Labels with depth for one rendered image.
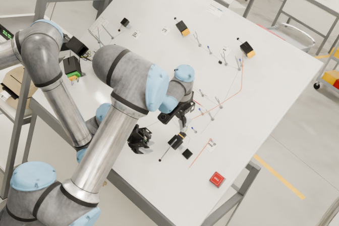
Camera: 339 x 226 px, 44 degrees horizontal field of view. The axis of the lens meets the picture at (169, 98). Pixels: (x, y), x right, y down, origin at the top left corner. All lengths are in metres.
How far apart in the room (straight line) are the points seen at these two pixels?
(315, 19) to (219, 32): 6.46
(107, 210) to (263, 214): 1.79
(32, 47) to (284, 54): 1.24
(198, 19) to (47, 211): 1.40
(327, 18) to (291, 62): 6.43
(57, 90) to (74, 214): 0.41
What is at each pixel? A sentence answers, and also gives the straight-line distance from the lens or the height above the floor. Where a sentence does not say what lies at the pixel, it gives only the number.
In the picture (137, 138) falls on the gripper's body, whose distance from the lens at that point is 1.68.
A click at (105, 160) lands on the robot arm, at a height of 1.51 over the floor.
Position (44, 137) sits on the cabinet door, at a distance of 2.52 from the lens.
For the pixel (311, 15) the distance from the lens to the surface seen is 8.63.
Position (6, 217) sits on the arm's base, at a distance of 1.33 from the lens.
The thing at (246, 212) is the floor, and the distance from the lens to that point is 3.67.
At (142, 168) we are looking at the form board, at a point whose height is 0.95.
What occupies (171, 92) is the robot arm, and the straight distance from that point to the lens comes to 1.49.
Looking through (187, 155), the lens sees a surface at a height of 1.10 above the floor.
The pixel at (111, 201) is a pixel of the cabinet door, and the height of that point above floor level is 0.66.
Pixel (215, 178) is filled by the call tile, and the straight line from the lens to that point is 1.92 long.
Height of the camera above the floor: 2.24
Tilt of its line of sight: 29 degrees down
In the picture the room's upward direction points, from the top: 22 degrees clockwise
